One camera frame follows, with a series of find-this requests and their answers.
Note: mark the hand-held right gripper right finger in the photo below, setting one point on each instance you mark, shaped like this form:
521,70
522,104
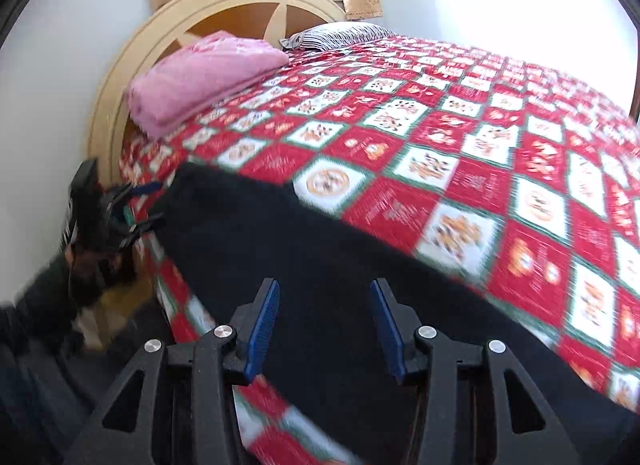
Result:
389,332

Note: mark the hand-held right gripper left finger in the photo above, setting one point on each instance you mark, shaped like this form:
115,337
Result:
261,332

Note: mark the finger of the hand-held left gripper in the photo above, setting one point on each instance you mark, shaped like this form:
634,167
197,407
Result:
145,226
149,189

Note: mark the black pants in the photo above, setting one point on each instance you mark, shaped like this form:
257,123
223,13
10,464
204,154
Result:
325,255

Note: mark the pink folded blanket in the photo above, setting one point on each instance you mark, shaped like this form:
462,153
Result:
200,75

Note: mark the red printed blanket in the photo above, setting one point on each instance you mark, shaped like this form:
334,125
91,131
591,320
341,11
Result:
450,145

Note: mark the striped pillow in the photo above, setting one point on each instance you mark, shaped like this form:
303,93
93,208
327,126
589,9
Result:
335,36

